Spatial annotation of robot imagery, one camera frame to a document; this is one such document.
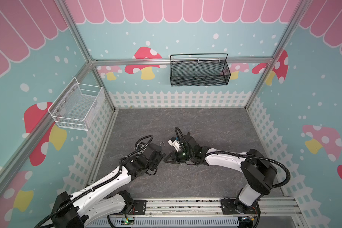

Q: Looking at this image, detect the large blue padlock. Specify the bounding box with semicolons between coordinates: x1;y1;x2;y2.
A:
159;141;165;151

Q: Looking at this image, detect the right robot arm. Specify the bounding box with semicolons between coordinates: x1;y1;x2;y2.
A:
164;134;291;214

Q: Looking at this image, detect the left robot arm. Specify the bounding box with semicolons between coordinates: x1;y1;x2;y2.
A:
36;142;164;228

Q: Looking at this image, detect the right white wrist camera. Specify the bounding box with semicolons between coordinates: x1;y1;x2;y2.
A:
168;137;183;152

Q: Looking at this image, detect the white vented cable duct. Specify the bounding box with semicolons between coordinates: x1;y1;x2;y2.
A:
85;218;240;228

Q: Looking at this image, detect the black mesh wall basket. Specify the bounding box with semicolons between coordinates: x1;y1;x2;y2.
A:
170;53;231;87

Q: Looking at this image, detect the white mesh wall basket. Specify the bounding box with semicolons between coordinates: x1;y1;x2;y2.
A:
48;78;105;131

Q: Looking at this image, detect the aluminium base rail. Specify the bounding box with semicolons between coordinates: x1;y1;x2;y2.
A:
65;197;303;219

